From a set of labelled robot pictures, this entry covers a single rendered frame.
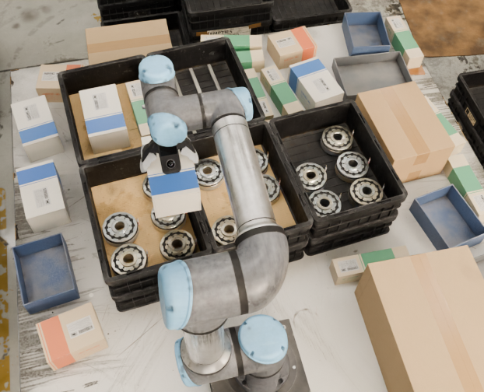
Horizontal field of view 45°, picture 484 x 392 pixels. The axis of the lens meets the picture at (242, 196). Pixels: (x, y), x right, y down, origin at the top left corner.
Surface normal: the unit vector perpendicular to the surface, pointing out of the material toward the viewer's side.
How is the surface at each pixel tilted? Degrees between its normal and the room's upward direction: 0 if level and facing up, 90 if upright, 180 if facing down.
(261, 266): 17
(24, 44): 0
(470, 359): 0
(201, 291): 24
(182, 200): 90
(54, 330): 0
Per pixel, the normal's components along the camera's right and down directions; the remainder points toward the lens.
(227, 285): 0.11, -0.12
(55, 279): 0.03, -0.54
